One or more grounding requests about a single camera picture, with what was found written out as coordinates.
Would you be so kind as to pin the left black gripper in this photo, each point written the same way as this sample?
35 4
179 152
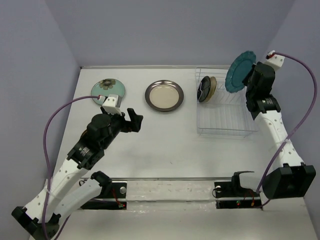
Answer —
135 119

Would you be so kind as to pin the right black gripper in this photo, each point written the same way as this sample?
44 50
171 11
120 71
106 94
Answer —
247 79

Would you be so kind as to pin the teal scalloped plate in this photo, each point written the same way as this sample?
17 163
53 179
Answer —
238 71

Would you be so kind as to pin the cream plate with black spot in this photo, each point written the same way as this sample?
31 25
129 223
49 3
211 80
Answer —
213 87

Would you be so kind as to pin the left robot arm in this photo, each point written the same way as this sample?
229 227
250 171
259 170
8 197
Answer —
43 217

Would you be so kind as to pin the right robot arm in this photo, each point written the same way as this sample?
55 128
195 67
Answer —
286 175

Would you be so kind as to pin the brown rimmed cream plate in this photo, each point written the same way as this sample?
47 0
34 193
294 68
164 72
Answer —
164 96

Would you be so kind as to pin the light green floral plate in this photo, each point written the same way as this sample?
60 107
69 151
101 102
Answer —
108 86

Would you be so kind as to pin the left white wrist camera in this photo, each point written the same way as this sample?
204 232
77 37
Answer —
112 104

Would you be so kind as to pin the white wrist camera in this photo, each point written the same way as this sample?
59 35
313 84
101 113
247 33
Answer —
274 60
112 104

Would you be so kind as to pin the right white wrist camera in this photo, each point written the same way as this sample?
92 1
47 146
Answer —
274 60

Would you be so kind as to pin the white wire dish rack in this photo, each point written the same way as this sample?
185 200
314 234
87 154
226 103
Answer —
224 114

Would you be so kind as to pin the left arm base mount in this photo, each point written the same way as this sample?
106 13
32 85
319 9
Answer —
113 199

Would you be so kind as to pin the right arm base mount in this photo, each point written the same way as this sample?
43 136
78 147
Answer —
228 197

